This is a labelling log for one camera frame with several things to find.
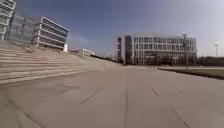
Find grey stone paved plaza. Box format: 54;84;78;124
0;64;224;128

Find floodlight pole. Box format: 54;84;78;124
213;43;220;58

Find white banded building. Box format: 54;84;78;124
31;16;70;52

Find lamp pole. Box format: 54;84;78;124
181;32;189;70

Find glass facade building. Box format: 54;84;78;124
7;14;36;44

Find large curved grey building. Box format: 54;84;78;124
116;33;198;66

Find small low white building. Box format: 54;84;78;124
69;47;95;57

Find tall white building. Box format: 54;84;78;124
0;0;17;41

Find wide stone steps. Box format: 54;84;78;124
0;39;111;85

